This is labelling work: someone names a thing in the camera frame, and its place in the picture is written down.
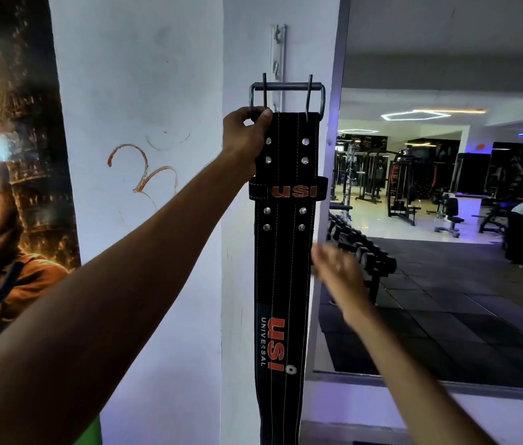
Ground green shirt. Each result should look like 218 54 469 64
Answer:
73 414 103 445

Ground person's right forearm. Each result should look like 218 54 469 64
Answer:
342 301 498 445

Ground black cable crossover machine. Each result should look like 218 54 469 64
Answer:
331 139 388 204

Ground person's left forearm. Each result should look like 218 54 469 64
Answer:
0 152 256 445

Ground black seated exercise machine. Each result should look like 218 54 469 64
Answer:
433 192 467 239

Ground black workout bench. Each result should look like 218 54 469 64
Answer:
477 203 514 235

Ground dark orange wall poster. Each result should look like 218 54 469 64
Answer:
0 0 81 371

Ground black weight stack machine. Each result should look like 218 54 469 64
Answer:
386 149 423 227

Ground black leather weightlifting belt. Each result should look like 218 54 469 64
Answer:
248 74 330 445

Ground hexagonal white ceiling light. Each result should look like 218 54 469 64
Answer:
380 108 452 122

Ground large wall mirror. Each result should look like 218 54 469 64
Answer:
312 0 523 392

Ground white wall hook rail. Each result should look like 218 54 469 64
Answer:
268 24 288 112

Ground rack of black dumbbells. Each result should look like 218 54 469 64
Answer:
325 204 398 307

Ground person's right hand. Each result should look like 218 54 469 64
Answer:
311 243 375 322

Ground person's left hand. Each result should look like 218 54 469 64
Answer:
222 106 274 180

